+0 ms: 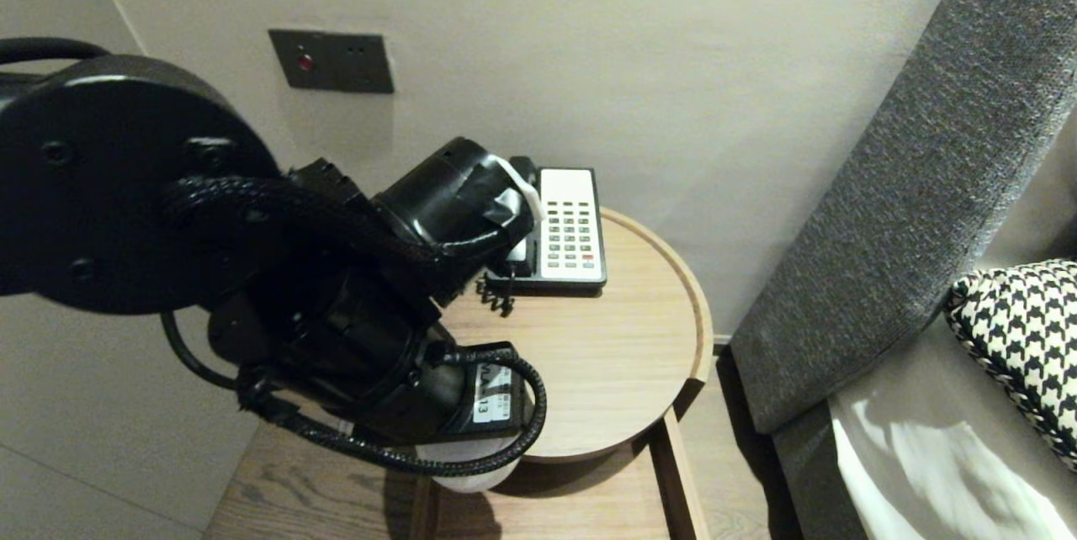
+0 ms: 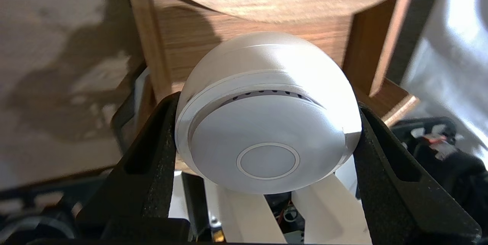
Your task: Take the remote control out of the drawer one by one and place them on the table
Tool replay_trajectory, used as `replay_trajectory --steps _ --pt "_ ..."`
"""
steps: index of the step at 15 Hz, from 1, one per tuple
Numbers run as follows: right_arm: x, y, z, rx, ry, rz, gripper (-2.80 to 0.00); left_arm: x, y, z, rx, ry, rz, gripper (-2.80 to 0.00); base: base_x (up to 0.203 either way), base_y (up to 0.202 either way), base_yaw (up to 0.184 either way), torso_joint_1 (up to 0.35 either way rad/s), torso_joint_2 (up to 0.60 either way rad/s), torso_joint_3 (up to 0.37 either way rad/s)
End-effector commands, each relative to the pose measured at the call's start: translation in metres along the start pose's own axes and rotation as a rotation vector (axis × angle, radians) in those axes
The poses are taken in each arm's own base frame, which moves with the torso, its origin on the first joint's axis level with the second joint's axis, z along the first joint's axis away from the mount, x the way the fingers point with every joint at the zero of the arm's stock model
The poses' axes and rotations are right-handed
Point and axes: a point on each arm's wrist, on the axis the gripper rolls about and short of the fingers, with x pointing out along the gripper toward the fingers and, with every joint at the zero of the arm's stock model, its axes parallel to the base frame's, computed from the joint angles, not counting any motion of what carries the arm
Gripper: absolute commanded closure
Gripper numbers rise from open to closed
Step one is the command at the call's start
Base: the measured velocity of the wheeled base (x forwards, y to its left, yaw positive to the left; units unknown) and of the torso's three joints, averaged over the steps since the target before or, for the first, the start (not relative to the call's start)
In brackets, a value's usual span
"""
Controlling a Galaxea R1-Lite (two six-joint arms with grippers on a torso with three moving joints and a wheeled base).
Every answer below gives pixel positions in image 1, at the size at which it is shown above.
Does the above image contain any silver white wrist camera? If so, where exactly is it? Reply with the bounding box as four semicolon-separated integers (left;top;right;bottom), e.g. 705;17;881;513
492;155;544;263

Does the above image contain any dark wall switch panel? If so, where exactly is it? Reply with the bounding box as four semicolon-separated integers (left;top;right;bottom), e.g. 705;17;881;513
268;29;395;95

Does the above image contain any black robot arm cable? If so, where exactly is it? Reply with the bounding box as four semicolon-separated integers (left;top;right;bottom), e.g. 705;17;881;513
0;37;110;66

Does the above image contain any black telephone handset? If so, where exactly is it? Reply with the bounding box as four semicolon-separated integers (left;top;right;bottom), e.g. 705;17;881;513
492;156;539;280

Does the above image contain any white bed sheet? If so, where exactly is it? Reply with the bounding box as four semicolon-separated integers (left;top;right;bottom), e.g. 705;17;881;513
829;317;1077;540

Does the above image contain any black and white desk telephone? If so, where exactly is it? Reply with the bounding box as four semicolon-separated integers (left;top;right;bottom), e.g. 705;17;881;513
484;167;608;297

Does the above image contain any round wooden bedside table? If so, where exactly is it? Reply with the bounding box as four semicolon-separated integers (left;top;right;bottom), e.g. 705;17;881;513
438;205;714;465

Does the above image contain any white round lidded device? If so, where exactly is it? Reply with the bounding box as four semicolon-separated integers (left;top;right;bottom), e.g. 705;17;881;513
416;435;527;495

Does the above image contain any black white houndstooth pillow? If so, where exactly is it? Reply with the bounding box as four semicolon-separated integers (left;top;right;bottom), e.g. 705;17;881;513
942;259;1077;474

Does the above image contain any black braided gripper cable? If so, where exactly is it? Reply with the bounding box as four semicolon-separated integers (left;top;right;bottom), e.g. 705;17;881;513
164;177;548;475

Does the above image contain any black coiled telephone cord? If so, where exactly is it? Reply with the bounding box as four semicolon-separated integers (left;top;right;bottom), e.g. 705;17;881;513
478;278;516;318

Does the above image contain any curved wooden table drawer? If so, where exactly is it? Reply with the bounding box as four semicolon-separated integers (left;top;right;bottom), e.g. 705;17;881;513
410;410;712;540

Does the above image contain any grey upholstered bed headboard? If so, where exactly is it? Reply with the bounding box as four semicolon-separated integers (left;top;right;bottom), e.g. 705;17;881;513
730;0;1077;540

